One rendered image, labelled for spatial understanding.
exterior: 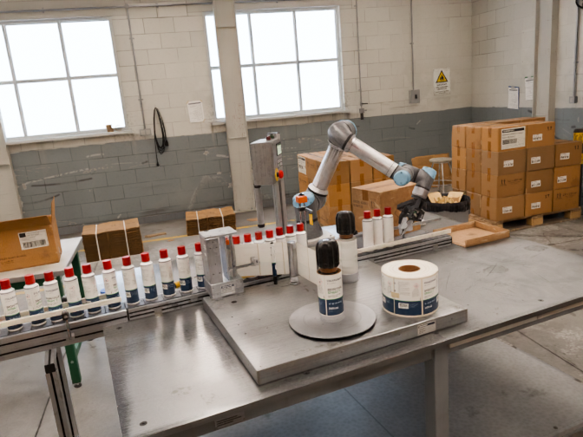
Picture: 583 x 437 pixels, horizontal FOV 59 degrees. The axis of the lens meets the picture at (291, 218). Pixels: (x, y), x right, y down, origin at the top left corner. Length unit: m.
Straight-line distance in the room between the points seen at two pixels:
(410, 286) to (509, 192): 4.22
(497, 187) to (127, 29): 5.10
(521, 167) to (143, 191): 4.96
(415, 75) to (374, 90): 0.72
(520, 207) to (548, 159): 0.60
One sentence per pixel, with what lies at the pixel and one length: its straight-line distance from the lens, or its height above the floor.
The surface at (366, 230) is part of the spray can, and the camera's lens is 2.52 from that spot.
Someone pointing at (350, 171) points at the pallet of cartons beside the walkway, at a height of 0.77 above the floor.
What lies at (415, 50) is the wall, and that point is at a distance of 8.59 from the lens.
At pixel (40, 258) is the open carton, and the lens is 3.47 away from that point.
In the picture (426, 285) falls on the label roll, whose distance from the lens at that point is 1.84.
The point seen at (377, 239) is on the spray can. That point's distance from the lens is 2.57.
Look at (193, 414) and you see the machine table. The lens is 1.55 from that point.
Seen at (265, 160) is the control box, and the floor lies 1.39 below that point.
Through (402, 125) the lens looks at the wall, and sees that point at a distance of 8.48.
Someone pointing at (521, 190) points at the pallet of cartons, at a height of 0.45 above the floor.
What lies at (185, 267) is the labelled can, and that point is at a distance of 2.22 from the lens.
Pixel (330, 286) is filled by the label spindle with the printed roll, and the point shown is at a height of 1.03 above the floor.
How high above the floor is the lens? 1.68
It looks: 14 degrees down
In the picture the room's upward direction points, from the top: 5 degrees counter-clockwise
